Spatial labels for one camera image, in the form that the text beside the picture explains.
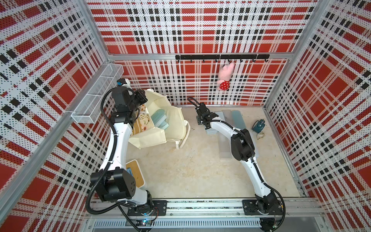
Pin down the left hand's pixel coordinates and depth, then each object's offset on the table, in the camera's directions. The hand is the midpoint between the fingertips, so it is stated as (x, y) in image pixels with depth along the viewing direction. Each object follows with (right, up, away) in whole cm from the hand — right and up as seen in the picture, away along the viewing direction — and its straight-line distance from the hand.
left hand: (146, 90), depth 76 cm
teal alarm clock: (+71, -20, +24) cm, 77 cm away
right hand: (+35, -13, +30) cm, 48 cm away
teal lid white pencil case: (0, -14, +25) cm, 29 cm away
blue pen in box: (-13, -45, +7) cm, 47 cm away
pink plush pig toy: (+45, +15, +17) cm, 51 cm away
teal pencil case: (+61, -17, +38) cm, 74 cm away
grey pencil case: (+53, -11, +40) cm, 67 cm away
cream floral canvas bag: (-3, -24, +6) cm, 25 cm away
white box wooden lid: (-10, -44, +8) cm, 46 cm away
